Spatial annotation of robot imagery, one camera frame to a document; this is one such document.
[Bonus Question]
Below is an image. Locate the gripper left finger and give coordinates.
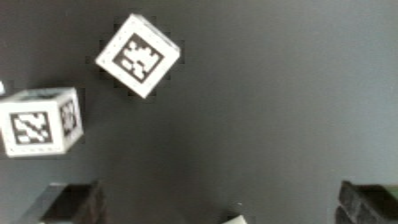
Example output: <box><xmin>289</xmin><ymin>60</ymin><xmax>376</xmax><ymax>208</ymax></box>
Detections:
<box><xmin>19</xmin><ymin>181</ymin><xmax>106</xmax><ymax>224</ymax></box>

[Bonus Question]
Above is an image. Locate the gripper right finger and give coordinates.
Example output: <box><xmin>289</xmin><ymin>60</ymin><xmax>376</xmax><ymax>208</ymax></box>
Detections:
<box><xmin>333</xmin><ymin>181</ymin><xmax>398</xmax><ymax>224</ymax></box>

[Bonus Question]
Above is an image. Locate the white chair back part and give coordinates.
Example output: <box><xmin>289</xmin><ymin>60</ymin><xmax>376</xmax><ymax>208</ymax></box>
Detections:
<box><xmin>223</xmin><ymin>215</ymin><xmax>248</xmax><ymax>224</ymax></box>

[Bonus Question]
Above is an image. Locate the white chair leg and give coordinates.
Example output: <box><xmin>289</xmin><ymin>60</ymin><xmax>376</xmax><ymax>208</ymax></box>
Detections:
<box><xmin>0</xmin><ymin>87</ymin><xmax>83</xmax><ymax>157</ymax></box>
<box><xmin>95</xmin><ymin>14</ymin><xmax>180</xmax><ymax>98</ymax></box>

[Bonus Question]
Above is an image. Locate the white chair leg far right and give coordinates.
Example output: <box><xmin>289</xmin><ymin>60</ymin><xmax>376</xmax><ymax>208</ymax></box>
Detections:
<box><xmin>95</xmin><ymin>14</ymin><xmax>180</xmax><ymax>98</ymax></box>

